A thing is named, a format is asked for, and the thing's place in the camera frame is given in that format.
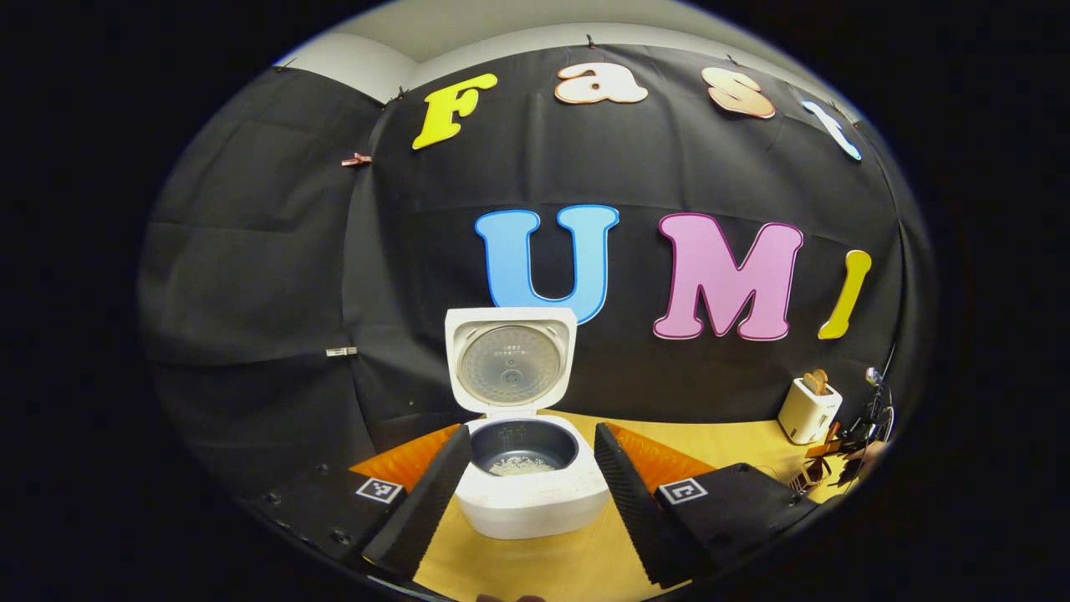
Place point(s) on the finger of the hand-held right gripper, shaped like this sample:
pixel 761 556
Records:
pixel 826 450

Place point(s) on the white toaster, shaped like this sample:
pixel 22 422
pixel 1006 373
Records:
pixel 807 414

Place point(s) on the chopstick holder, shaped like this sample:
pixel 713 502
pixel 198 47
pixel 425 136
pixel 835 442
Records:
pixel 809 479

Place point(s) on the white rice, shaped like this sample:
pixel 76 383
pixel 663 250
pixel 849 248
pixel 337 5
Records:
pixel 520 466

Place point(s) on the white cloth clip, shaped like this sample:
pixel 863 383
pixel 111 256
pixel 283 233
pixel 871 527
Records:
pixel 341 352

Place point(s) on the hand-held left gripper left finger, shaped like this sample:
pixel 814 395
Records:
pixel 430 502

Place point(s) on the toasted bread slice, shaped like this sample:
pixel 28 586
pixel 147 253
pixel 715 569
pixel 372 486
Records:
pixel 822 380
pixel 809 385

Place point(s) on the wooden spoon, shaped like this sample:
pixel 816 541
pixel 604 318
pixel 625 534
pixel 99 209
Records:
pixel 833 432

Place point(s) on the black backdrop cloth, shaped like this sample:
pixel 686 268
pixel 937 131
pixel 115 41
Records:
pixel 276 251

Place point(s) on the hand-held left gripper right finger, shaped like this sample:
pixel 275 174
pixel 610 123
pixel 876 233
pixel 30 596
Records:
pixel 627 493

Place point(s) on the white rice cooker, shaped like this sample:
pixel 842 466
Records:
pixel 535 506

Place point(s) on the copper cloth clip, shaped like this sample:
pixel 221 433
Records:
pixel 356 159

